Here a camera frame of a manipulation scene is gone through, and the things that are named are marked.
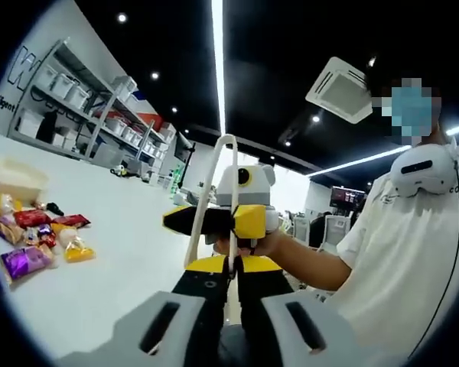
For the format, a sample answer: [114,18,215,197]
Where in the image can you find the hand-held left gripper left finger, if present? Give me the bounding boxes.
[57,255,231,367]

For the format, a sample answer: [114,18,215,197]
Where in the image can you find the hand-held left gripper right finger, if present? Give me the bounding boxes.
[236,255,363,367]

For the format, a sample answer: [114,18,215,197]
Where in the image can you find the cream food tongs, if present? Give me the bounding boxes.
[182,133,240,278]

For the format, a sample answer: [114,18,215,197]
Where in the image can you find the yellow bun food packet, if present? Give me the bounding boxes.
[0,193,18,215]
[57,225,96,263]

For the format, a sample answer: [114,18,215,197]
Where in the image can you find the long red food packet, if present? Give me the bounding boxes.
[51,213,91,229]

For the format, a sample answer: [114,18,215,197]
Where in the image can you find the large purple food packet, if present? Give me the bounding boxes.
[0,245,54,282]

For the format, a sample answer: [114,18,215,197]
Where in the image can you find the cream plastic container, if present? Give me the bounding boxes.
[0,156,49,206]

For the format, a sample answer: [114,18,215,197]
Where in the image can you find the person's right hand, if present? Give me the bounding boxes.
[213,229,291,268]

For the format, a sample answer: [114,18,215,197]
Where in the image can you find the green plastic bottle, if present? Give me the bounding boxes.
[169,163,183,196]

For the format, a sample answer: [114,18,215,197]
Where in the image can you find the person's blue jeans leg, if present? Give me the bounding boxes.
[218,324,253,367]

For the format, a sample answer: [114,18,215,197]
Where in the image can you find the black monitor on pole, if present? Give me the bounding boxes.
[174,132,198,190]

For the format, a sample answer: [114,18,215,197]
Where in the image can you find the white office chair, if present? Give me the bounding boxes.
[321,213,355,253]

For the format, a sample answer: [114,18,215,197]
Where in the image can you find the ceiling air vent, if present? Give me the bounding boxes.
[304,56,374,125]

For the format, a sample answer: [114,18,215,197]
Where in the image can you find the long ceiling light strip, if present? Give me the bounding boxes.
[210,0,227,135]

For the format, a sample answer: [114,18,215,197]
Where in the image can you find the grey metal shelving rack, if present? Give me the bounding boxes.
[7,37,173,164]

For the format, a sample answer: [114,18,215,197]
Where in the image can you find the black backpack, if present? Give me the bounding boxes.
[36,110,58,145]

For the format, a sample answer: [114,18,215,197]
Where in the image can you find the white chest device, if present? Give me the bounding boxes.
[389,147,458,199]

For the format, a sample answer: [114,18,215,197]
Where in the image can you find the white cardboard box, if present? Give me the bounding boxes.
[17,109,43,138]

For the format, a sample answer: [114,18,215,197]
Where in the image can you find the dark wall screen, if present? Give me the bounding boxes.
[330,186,366,209]

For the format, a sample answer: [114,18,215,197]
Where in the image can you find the black chest device cable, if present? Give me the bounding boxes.
[420,137,459,345]

